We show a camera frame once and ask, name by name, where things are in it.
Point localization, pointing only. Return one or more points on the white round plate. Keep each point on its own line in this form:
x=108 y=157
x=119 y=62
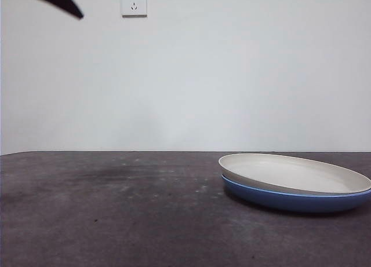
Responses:
x=290 y=174

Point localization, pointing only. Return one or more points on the blue round plate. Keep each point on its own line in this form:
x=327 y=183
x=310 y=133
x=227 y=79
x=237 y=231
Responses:
x=290 y=201

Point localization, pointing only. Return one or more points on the white wall socket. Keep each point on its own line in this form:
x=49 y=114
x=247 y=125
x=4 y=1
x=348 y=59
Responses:
x=134 y=3

